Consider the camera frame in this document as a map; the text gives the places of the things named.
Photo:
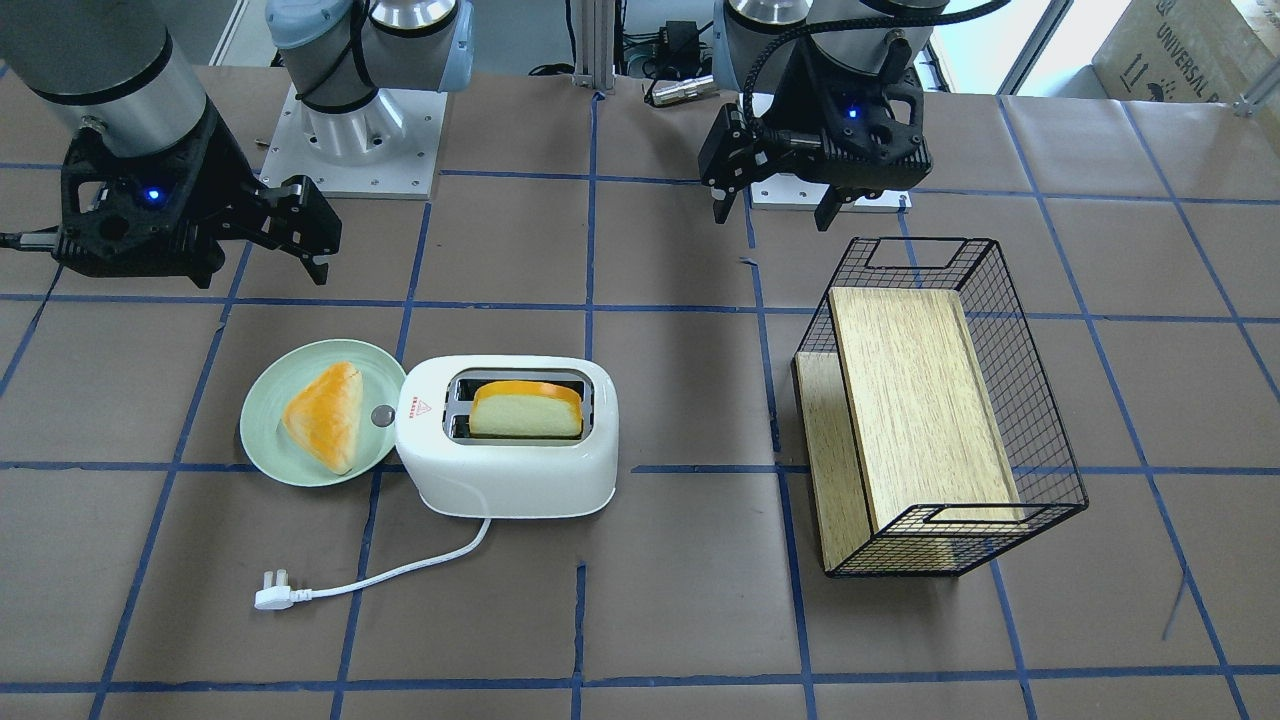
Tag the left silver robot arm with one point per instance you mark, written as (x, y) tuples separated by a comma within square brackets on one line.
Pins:
[(750, 50)]

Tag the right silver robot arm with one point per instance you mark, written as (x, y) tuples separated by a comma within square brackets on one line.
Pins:
[(115, 67)]

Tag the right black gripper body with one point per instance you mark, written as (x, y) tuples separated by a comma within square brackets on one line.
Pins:
[(226, 172)]

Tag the large wooden board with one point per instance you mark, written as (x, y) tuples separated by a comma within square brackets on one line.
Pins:
[(929, 447)]

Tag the triangular bread on plate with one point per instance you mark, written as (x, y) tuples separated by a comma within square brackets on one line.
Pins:
[(324, 418)]

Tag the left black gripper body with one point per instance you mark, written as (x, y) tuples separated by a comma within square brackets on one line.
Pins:
[(797, 108)]

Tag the black power adapter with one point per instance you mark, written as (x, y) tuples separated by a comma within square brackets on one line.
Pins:
[(678, 50)]

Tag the bread slice in toaster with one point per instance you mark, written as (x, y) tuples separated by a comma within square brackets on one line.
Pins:
[(525, 409)]

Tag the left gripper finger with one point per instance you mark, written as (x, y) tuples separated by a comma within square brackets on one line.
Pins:
[(832, 202), (723, 198)]

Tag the silver cylindrical connector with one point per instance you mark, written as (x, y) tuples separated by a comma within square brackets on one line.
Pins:
[(679, 92)]

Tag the aluminium frame post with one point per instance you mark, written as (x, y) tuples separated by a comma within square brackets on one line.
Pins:
[(595, 26)]

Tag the cardboard box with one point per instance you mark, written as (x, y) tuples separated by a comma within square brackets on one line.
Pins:
[(1187, 51)]

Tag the black wire basket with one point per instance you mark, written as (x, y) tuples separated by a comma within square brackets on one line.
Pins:
[(1037, 446)]

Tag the small wooden board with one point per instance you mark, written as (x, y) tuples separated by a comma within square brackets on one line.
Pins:
[(840, 503)]

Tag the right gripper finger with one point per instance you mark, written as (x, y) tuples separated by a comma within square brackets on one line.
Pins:
[(296, 216), (273, 268)]

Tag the light green plate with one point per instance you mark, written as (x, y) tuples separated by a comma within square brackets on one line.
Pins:
[(262, 431)]

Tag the white two-slot toaster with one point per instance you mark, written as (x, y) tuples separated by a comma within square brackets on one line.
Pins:
[(506, 478)]

